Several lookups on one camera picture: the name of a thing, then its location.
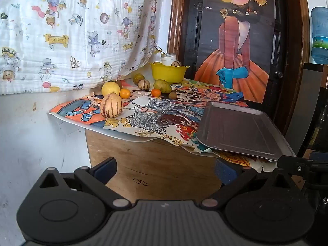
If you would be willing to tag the thin twig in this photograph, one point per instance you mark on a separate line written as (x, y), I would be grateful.
(158, 49)

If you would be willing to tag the brown wooden door frame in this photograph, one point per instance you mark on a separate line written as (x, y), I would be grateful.
(176, 18)

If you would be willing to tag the white jar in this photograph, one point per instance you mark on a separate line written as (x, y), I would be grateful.
(168, 59)

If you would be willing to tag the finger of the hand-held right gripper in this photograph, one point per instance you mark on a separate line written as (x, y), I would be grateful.
(294, 165)

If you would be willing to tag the orange-edged cartoon poster sheet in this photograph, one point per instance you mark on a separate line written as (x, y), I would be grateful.
(82, 107)

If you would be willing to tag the dark door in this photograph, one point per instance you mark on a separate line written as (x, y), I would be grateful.
(192, 30)

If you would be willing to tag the grey panel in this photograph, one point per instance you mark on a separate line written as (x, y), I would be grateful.
(305, 102)

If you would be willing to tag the grey-haired figure poster sheet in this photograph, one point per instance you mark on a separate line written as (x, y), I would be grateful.
(153, 115)

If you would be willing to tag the small striped pepino melon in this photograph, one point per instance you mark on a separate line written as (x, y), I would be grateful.
(176, 63)

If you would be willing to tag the yellow-green round fruit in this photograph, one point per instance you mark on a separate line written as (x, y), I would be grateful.
(138, 77)

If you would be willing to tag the blue water jug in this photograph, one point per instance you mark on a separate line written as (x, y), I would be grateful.
(320, 30)

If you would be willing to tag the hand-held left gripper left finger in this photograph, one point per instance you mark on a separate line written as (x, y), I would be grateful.
(103, 170)

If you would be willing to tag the large striped pepino melon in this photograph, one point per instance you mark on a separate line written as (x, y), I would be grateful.
(111, 106)

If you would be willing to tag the white cartoon printed blanket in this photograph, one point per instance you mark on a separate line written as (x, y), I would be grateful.
(76, 43)

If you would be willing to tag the kiwi with sticker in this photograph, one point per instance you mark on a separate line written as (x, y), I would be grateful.
(119, 83)

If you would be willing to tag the colourful anime poster sheet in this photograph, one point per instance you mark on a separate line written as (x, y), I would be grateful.
(205, 94)

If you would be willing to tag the tan purple-striped pepino melon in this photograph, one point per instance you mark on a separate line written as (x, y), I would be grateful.
(144, 84)

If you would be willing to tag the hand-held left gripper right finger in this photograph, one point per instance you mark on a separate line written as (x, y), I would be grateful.
(224, 170)

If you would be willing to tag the metal tray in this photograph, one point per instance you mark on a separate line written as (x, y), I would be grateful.
(243, 130)

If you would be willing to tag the small brown kiwi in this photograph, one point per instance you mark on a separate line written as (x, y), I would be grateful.
(172, 95)

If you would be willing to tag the yellow bear poster sheet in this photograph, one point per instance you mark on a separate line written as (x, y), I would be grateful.
(191, 83)

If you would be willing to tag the yellow plastic bowl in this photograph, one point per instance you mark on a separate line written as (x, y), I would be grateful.
(167, 74)

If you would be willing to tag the small orange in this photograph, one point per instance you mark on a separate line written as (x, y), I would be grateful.
(155, 92)
(125, 93)

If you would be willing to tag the round yellow lemon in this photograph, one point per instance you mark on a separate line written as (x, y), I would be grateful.
(110, 88)

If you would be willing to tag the yellow-green mango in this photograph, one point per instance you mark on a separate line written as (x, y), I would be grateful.
(162, 85)

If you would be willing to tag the wall poster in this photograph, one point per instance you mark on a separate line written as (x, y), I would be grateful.
(230, 43)

